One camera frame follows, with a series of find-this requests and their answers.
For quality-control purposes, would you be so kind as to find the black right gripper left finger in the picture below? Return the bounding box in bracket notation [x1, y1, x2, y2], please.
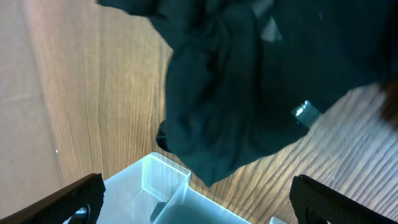
[1, 173, 106, 224]

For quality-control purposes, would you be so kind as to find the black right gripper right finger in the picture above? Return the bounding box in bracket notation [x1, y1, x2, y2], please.
[289, 175, 396, 224]

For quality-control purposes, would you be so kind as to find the black cloth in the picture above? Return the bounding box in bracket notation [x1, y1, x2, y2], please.
[101, 0, 397, 186]

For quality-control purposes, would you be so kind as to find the clear plastic container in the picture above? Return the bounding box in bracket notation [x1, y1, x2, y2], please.
[63, 152, 287, 224]

